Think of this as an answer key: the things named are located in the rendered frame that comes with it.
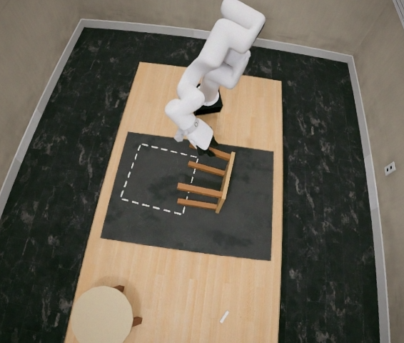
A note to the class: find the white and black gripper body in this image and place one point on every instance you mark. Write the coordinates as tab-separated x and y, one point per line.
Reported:
201	136

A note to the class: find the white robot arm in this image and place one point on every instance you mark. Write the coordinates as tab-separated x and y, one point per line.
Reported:
228	44

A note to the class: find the dark grey mat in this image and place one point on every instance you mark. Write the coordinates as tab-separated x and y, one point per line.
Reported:
243	226

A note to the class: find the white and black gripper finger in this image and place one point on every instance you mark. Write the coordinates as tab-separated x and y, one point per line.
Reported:
209	152
213	141

